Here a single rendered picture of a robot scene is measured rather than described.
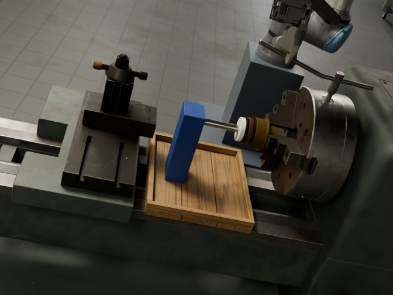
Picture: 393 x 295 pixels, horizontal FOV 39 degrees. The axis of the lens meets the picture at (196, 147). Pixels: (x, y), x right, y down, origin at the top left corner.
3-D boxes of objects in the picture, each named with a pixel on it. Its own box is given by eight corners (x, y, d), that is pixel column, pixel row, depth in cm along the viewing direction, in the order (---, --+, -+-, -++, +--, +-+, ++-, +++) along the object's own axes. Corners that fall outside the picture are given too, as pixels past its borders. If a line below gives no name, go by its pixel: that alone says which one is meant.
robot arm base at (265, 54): (254, 44, 208) (263, 19, 203) (292, 54, 209) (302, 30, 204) (257, 60, 195) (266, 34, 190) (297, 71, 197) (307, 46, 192)
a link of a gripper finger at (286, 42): (269, 59, 138) (278, 22, 137) (291, 64, 139) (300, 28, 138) (272, 60, 135) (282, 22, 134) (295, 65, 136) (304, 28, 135)
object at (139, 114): (153, 120, 168) (157, 106, 165) (152, 139, 159) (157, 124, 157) (86, 106, 164) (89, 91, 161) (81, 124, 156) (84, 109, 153)
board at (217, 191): (237, 159, 183) (241, 149, 181) (250, 233, 153) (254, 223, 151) (148, 140, 177) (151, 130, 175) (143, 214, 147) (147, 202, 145)
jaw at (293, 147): (306, 139, 154) (317, 157, 144) (300, 154, 156) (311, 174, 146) (268, 130, 153) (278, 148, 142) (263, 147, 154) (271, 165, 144)
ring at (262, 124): (276, 114, 158) (245, 107, 157) (281, 131, 150) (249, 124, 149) (265, 141, 163) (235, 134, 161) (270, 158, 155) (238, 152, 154)
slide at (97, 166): (139, 114, 178) (142, 102, 175) (130, 198, 142) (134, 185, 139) (82, 102, 174) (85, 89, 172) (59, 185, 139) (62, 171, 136)
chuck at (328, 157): (291, 151, 181) (331, 72, 162) (307, 223, 157) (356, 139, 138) (265, 146, 179) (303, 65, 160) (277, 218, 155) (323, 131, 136)
